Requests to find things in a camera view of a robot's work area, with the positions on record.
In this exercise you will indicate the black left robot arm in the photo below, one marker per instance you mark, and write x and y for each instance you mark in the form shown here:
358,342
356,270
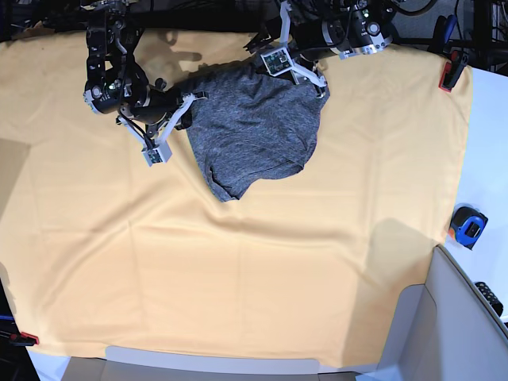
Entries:
363,28

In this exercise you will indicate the white cardboard box bottom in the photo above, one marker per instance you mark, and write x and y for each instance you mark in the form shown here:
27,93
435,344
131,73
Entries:
134,364

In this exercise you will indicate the red black clamp right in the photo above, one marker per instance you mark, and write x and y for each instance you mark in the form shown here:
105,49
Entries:
453,70

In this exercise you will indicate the black studded remote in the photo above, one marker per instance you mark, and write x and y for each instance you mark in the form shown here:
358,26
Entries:
492,299

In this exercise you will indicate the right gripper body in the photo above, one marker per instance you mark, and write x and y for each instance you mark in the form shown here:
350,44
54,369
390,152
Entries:
152,123

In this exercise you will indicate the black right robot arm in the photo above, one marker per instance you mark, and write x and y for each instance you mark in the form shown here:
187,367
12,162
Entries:
117,83

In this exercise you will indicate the red black clamp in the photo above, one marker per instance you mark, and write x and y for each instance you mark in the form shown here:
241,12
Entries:
453,70
22,339

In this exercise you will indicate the yellow table cloth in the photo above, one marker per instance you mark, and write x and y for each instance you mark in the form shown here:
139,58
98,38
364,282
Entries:
98,249

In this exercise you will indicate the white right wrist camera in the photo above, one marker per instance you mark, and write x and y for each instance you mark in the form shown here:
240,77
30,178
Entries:
159,154

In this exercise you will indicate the white cardboard box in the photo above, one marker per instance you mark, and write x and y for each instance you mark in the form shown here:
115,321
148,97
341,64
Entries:
134,364
444,329

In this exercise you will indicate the blue black tape measure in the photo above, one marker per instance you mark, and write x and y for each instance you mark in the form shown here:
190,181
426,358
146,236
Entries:
467,225

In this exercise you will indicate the red black clamp left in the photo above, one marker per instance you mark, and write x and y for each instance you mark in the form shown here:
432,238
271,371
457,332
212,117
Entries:
22,339

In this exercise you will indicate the white cardboard box right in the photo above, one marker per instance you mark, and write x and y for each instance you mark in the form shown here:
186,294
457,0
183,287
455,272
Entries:
444,329

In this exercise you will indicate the grey long-sleeve shirt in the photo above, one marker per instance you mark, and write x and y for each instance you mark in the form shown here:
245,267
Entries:
251,126

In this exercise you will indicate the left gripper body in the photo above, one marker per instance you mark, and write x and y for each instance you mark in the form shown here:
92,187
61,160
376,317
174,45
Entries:
310,32

